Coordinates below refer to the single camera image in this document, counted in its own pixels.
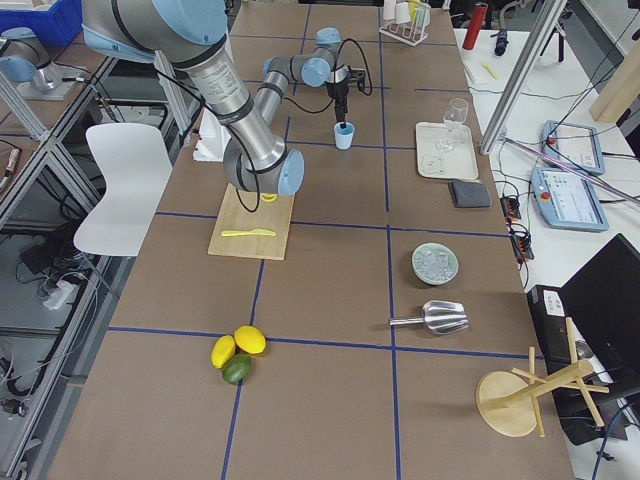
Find wooden cup tree stand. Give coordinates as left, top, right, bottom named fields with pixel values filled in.
left=475, top=317, right=609, bottom=437

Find blue teach pendant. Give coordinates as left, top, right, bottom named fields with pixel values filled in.
left=541, top=120, right=605, bottom=175
left=531, top=167, right=609, bottom=232

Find yellow lemon left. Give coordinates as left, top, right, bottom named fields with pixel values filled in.
left=210, top=335, right=236, bottom=369

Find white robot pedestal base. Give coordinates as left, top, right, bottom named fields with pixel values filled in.
left=193, top=109, right=231, bottom=162

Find yellow lemon slices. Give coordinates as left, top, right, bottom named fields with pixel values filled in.
left=260, top=193, right=278, bottom=203

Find white wire cup rack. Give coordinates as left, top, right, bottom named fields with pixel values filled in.
left=379, top=0, right=431, bottom=46

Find aluminium frame post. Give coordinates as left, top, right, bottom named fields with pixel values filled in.
left=479, top=0, right=567, bottom=155

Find near blue teach pendant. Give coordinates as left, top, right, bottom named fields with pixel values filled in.
left=531, top=167, right=609, bottom=232

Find black laptop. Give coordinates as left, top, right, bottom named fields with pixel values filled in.
left=559, top=234, right=639, bottom=424

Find red bottle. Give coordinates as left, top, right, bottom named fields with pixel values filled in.
left=462, top=2, right=488, bottom=51

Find bamboo cutting board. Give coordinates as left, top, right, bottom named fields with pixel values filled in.
left=208, top=184, right=294, bottom=260

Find cream bear tray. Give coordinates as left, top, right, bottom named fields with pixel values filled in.
left=415, top=122, right=479, bottom=181

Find black folded umbrella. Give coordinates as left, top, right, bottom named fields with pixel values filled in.
left=494, top=29, right=509, bottom=57

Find steel ice scoop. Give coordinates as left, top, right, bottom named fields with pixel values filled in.
left=389, top=300, right=469, bottom=335

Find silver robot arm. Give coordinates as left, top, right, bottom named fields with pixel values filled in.
left=81, top=0, right=347, bottom=196
left=1, top=27, right=71, bottom=101

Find light blue cup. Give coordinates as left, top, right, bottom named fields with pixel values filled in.
left=333, top=122, right=356, bottom=150

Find green bowl of ice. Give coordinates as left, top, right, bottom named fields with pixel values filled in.
left=411, top=243, right=459, bottom=286

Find white chair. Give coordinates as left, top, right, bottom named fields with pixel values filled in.
left=74, top=123, right=172, bottom=257

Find green lime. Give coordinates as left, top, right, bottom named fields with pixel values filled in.
left=222, top=353, right=252, bottom=384

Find clear wine glass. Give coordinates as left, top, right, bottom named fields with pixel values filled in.
left=436, top=98, right=469, bottom=152

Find yellow lemon upper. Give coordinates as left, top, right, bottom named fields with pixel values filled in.
left=233, top=325, right=267, bottom=355

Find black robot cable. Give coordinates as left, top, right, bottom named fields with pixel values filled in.
left=149, top=38, right=374, bottom=212

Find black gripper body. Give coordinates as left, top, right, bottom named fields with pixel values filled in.
left=327, top=79, right=349, bottom=103

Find yellow plastic knife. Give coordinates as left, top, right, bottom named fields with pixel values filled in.
left=220, top=228, right=277, bottom=237

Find far blue teach pendant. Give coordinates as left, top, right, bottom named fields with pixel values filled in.
left=541, top=120, right=605, bottom=175

